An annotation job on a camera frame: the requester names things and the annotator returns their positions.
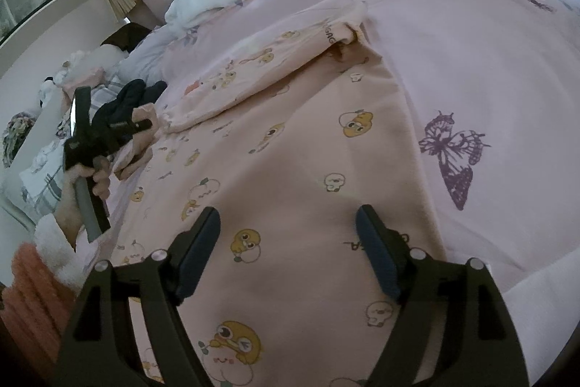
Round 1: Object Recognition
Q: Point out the pale lilac cloth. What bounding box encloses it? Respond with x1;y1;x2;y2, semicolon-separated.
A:
120;24;191;79

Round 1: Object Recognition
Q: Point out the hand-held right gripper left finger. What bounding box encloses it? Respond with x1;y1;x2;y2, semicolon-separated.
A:
52;206;221;387

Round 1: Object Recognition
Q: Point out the pink cartoon print garment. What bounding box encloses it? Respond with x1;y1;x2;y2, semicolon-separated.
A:
111;1;449;387

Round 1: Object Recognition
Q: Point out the person's left hand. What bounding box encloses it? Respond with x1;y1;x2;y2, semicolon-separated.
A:
88;156;113;213

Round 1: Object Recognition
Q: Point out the floral patterned cloth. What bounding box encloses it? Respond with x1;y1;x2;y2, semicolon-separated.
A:
0;110;37;168

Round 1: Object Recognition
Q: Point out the pale pink soft cloth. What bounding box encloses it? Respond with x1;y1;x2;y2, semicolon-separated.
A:
59;45;124;93

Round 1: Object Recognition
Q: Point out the grey white plaid cloth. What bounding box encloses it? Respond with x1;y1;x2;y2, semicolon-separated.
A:
20;70;128;225

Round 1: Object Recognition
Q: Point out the dark brown object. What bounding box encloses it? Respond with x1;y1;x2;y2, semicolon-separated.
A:
102;24;152;52

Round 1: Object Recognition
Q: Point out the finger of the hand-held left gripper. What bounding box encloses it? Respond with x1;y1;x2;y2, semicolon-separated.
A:
92;119;154;153
72;87;94;141

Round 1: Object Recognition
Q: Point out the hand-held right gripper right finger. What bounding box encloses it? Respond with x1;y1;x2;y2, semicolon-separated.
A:
355;205;531;387

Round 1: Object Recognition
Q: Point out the black garment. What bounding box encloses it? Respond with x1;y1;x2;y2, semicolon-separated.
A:
93;79;168;129

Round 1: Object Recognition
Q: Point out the pink butterfly print bed sheet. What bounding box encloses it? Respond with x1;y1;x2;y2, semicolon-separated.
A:
109;0;580;370

